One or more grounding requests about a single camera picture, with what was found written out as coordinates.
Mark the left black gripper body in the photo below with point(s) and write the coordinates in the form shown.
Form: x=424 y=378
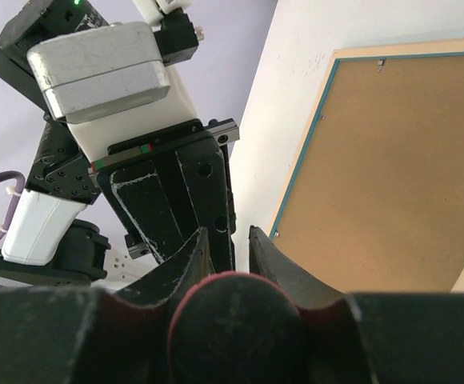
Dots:
x=117 y=109

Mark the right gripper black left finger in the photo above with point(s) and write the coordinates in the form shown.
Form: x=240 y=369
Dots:
x=90 y=335

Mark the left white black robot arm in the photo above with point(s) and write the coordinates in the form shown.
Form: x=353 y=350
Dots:
x=64 y=229

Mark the blue wooden picture frame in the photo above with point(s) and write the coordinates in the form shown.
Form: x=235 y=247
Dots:
x=375 y=199

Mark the red handled screwdriver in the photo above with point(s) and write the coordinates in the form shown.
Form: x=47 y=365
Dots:
x=236 y=328

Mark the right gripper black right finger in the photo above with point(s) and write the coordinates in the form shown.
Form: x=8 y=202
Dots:
x=368 y=337

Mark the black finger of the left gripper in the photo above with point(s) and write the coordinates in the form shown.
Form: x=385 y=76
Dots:
x=139 y=191
x=203 y=171

